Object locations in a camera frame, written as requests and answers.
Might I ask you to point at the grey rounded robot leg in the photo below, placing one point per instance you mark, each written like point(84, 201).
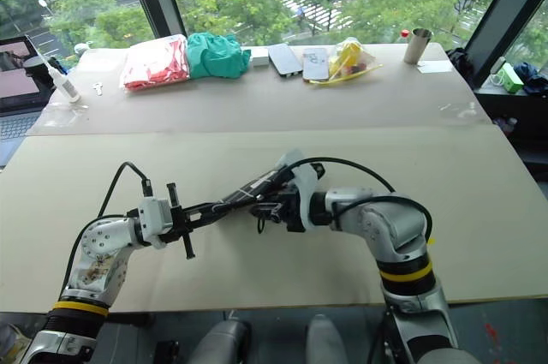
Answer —
point(325, 340)
point(224, 340)

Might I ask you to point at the dark blue cloth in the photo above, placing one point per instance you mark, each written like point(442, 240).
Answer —
point(533, 77)

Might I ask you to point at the grey laptop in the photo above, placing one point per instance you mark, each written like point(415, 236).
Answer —
point(17, 94)

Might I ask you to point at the black white grid pouch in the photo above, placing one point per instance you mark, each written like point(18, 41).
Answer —
point(252, 186)

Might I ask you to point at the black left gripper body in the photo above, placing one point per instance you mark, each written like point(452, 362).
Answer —
point(182, 227)

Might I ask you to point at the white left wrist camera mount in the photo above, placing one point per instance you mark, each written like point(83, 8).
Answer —
point(153, 220)

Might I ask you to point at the small white key-shaped piece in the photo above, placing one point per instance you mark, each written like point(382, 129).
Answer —
point(98, 89)

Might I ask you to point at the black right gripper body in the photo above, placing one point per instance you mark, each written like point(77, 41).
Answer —
point(293, 212)

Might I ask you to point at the red white packet bag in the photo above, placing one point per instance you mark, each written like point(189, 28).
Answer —
point(154, 62)

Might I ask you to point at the green cloth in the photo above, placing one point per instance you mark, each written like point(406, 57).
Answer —
point(216, 55)

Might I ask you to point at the clear bag with yellow toys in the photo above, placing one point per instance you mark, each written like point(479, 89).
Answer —
point(349, 59)

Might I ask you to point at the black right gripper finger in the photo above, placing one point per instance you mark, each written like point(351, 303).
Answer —
point(265, 213)
point(269, 200)

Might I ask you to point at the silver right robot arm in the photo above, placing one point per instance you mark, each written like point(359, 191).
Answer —
point(394, 227)

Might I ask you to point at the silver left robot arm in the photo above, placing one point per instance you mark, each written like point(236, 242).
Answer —
point(103, 248)

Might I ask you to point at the white smartphone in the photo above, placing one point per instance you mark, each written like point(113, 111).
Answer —
point(315, 64)

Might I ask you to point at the green box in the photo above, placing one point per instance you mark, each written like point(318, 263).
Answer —
point(512, 79)

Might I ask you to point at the black round cylinder device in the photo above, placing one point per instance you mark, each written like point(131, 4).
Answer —
point(38, 69)

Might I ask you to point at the teal white rounded object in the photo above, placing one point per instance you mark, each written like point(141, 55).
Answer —
point(82, 47)

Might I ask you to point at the black smartphone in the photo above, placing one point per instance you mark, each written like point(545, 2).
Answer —
point(284, 61)

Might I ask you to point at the clear tape scrap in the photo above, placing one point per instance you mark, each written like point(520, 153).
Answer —
point(460, 108)

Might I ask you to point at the white glue tube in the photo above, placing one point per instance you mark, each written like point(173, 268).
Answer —
point(64, 83)

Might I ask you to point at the metal cup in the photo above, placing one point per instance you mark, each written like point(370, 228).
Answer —
point(417, 46)

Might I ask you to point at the clear plastic sheet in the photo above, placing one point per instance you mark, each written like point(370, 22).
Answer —
point(57, 115)

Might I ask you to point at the small white box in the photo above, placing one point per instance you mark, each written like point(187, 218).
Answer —
point(259, 57)

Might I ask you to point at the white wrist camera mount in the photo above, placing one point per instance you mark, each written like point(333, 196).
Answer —
point(305, 184)
point(153, 220)

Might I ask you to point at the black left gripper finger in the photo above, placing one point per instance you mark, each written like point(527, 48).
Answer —
point(203, 209)
point(201, 220)

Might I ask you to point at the white paper card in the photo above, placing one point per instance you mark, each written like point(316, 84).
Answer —
point(434, 67)

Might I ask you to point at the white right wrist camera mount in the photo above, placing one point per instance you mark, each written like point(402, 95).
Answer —
point(305, 184)

